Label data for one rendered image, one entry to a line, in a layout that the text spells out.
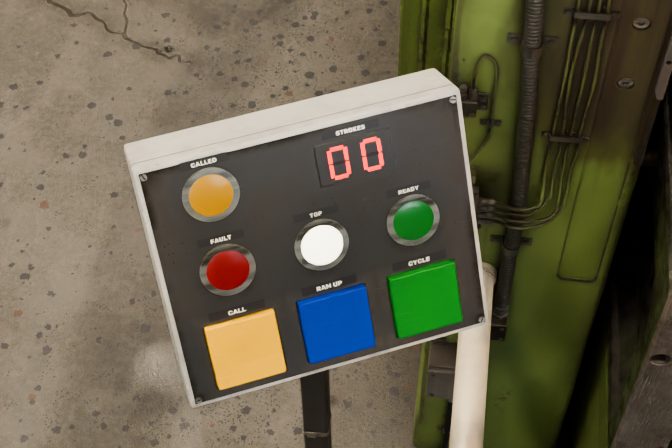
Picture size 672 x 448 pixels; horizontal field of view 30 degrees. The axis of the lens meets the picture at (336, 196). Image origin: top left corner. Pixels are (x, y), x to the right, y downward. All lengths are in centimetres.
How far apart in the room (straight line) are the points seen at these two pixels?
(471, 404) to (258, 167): 59
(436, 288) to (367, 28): 171
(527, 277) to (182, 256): 72
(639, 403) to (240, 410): 93
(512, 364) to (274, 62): 114
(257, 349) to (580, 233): 60
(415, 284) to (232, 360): 21
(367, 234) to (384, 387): 116
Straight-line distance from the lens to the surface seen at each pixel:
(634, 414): 177
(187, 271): 128
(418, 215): 131
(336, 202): 128
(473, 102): 152
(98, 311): 257
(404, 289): 134
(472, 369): 173
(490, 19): 144
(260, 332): 131
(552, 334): 198
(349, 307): 133
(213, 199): 124
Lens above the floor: 216
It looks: 54 degrees down
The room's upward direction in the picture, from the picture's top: 1 degrees counter-clockwise
